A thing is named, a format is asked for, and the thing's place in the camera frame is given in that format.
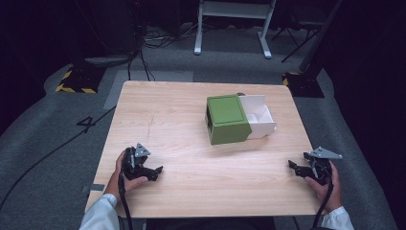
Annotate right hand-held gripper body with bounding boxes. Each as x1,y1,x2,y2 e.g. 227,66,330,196
302,146,344,187

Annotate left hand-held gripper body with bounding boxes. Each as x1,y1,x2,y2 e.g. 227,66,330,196
122,142,151,181

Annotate white drawer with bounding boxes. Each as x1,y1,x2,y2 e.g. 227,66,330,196
237,94,278,140

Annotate green drawer box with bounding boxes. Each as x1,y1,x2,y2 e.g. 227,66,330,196
204,93,254,147

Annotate person's left hand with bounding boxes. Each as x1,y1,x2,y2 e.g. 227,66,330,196
104,150,149,201

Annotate person's right hand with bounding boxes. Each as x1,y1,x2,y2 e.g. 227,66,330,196
304,160,344,215

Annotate black yellow striped stand base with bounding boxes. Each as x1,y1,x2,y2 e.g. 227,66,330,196
282,71,326,99
55,64,107,95

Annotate black folding stand legs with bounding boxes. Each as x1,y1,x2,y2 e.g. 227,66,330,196
271,19,322,63

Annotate grey metal stand pole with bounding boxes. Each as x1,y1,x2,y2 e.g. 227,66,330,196
299,0,345,74

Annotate right hand-held gripper black cable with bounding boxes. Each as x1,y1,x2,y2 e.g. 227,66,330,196
311,178,335,230

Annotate hand-held gripper black cable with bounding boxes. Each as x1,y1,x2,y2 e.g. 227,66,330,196
311,178,335,230
117,171,134,230

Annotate left hand-held gripper black cable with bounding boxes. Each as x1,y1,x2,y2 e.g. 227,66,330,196
117,171,134,230

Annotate long black floor cable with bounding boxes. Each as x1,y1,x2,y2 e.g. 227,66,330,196
0,104,118,210

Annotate bundle of black floor cables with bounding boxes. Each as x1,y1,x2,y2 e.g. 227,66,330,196
127,18,205,82

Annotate white metal table frame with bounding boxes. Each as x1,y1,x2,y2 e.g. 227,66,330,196
193,0,278,60

